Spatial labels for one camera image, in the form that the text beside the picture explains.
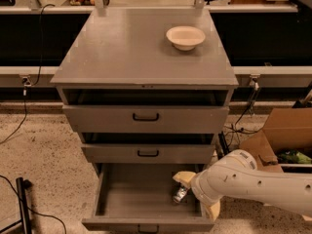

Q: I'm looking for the grey middle drawer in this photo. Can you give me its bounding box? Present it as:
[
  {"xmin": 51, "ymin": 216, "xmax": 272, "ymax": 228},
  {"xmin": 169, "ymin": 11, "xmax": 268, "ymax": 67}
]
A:
[{"xmin": 81, "ymin": 144, "xmax": 215, "ymax": 164}]

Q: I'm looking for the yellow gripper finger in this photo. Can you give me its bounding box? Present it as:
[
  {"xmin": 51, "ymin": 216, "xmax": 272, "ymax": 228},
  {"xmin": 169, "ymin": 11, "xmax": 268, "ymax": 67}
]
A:
[
  {"xmin": 173, "ymin": 171, "xmax": 196, "ymax": 189},
  {"xmin": 204, "ymin": 201, "xmax": 220, "ymax": 221}
]

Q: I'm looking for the black stand bar right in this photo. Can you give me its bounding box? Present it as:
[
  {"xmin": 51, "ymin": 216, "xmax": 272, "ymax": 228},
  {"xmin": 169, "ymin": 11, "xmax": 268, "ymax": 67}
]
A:
[{"xmin": 218, "ymin": 132, "xmax": 230, "ymax": 156}]

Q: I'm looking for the black stand bar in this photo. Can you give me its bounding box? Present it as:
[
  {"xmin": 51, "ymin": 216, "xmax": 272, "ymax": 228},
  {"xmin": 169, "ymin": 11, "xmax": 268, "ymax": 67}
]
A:
[
  {"xmin": 16, "ymin": 177, "xmax": 32, "ymax": 234},
  {"xmin": 218, "ymin": 132, "xmax": 230, "ymax": 156}
]

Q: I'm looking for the black cables right floor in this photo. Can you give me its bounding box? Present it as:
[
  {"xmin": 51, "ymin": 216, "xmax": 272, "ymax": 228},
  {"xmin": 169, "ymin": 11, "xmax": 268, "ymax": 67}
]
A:
[{"xmin": 223, "ymin": 81, "xmax": 267, "ymax": 148}]

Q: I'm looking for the brown cardboard box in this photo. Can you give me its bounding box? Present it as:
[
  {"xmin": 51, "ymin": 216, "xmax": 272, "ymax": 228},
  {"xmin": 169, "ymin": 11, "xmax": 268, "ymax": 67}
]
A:
[{"xmin": 240, "ymin": 108, "xmax": 312, "ymax": 173}]

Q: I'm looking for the grey drawer cabinet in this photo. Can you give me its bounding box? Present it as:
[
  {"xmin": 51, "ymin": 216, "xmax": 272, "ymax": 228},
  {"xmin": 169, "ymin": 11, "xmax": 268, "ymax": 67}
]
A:
[{"xmin": 50, "ymin": 7, "xmax": 240, "ymax": 168}]

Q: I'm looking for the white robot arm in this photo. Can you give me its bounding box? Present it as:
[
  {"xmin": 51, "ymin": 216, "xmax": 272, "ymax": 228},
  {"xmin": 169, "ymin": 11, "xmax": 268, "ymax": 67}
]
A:
[{"xmin": 173, "ymin": 149, "xmax": 312, "ymax": 220}]

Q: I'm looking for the black cable floor left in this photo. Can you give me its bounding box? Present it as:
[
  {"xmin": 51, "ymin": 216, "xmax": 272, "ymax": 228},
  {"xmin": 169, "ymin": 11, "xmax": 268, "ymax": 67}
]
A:
[{"xmin": 0, "ymin": 175, "xmax": 68, "ymax": 234}]

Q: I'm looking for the grey drawer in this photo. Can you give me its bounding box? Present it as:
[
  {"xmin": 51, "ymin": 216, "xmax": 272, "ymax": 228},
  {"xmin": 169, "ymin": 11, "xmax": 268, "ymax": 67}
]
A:
[
  {"xmin": 63, "ymin": 105, "xmax": 229, "ymax": 134},
  {"xmin": 81, "ymin": 144, "xmax": 215, "ymax": 164},
  {"xmin": 82, "ymin": 164, "xmax": 214, "ymax": 234}
]

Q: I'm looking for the green bag in box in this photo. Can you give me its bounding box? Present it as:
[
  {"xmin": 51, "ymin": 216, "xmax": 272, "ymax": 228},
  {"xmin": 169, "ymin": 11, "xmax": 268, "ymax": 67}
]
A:
[{"xmin": 277, "ymin": 149, "xmax": 312, "ymax": 165}]

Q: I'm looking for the grey bottom drawer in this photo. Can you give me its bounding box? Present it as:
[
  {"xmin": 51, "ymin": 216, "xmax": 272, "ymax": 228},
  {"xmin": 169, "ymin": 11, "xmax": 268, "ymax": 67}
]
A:
[{"xmin": 82, "ymin": 164, "xmax": 214, "ymax": 234}]

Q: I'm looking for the grey top drawer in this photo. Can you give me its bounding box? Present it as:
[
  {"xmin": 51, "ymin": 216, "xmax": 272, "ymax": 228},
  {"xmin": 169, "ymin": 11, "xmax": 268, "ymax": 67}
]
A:
[{"xmin": 63, "ymin": 105, "xmax": 229, "ymax": 134}]

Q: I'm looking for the black cable left wall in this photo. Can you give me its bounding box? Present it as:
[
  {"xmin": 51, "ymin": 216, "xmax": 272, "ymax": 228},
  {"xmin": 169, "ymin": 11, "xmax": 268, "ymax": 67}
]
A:
[{"xmin": 0, "ymin": 3, "xmax": 57, "ymax": 145}]

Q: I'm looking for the black stand bar left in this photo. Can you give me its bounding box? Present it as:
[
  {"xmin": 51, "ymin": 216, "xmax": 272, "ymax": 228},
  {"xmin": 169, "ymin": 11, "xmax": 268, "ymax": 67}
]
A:
[{"xmin": 16, "ymin": 177, "xmax": 32, "ymax": 234}]

